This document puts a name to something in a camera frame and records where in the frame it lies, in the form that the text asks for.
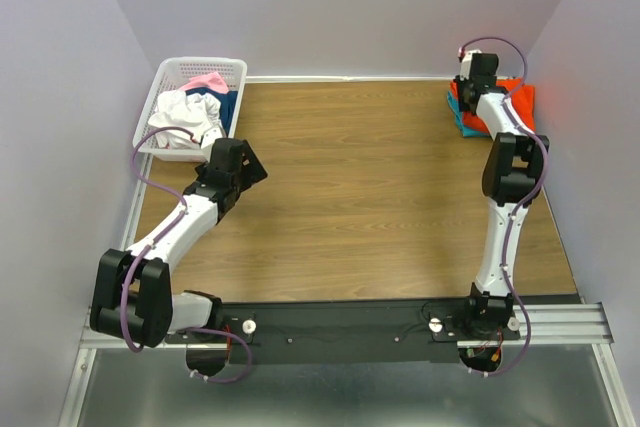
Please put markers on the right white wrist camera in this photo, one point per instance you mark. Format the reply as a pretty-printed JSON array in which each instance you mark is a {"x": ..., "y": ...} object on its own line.
[{"x": 466, "y": 58}]

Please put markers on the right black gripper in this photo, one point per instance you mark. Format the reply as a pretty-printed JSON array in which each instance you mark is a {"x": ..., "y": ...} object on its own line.
[{"x": 460, "y": 83}]

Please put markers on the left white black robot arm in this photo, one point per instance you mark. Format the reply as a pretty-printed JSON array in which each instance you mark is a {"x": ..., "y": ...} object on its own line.
[{"x": 133, "y": 297}]

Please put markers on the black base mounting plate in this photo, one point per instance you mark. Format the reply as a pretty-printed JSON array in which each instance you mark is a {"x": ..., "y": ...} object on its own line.
[{"x": 439, "y": 330}]

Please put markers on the teal t shirt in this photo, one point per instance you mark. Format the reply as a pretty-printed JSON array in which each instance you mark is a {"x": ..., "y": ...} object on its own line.
[{"x": 467, "y": 125}]

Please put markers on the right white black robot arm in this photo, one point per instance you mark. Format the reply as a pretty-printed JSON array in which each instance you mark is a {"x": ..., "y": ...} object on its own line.
[{"x": 511, "y": 180}]

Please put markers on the orange t shirt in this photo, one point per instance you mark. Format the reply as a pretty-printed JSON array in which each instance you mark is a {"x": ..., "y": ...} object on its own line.
[{"x": 522, "y": 101}]

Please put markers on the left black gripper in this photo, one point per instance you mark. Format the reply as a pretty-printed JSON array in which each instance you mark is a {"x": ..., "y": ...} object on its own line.
[{"x": 252, "y": 171}]

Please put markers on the white crumpled t shirt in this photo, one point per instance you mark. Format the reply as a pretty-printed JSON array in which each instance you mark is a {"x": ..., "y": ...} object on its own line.
[{"x": 178, "y": 120}]

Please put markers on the navy blue t shirt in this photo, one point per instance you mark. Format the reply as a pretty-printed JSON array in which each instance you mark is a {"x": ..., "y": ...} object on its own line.
[{"x": 219, "y": 106}]

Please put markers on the white plastic laundry basket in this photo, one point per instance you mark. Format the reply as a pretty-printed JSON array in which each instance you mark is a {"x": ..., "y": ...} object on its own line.
[{"x": 171, "y": 75}]

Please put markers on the pink t shirt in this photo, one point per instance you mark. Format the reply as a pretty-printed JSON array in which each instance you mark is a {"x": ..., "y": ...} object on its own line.
[{"x": 212, "y": 81}]

